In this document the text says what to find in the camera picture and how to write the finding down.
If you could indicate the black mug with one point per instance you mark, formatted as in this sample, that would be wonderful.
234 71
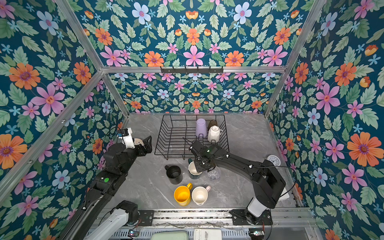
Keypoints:
174 174

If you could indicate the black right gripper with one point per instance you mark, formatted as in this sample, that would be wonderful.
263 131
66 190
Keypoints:
198 168

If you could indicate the clear glass cup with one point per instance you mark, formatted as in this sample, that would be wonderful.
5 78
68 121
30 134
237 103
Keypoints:
214 174

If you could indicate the green mug white inside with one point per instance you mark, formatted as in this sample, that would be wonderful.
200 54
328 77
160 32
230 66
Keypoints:
193 173

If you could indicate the pink round clock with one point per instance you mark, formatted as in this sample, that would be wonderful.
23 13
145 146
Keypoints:
138 142

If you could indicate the yellow mug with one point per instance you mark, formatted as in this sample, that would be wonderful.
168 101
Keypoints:
183 194

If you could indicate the cream mug pink handle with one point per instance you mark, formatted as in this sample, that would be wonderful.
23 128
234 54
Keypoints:
200 195

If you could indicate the white faceted mug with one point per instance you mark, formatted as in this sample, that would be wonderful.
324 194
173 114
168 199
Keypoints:
214 134

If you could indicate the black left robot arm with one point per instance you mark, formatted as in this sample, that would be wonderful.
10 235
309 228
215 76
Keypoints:
119 160

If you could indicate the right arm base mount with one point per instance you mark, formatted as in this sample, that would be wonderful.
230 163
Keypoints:
242 217

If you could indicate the white device at front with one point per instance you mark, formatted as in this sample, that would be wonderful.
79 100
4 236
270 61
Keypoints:
208 234

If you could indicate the green device at front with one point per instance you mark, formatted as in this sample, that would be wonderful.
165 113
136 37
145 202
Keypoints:
172 235

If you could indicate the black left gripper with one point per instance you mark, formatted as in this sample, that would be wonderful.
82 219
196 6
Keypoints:
148 147

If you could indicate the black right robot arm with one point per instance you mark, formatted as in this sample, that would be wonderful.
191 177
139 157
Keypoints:
268 183

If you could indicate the lavender plastic cup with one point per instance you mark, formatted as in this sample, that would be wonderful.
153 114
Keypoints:
201 128

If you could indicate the brown textured cup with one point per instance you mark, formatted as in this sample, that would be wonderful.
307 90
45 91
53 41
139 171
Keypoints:
212 123

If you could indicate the black hook rail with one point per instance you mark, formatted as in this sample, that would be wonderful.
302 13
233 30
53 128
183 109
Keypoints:
192 70

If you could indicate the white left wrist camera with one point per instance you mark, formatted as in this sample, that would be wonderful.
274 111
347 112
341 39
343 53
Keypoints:
126 136

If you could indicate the white round clock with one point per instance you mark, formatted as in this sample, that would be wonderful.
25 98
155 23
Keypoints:
276 161

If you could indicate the black wire dish rack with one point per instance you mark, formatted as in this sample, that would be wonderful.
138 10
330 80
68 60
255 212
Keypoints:
177 132

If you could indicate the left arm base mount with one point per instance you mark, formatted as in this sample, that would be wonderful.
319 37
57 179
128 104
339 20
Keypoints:
134 217

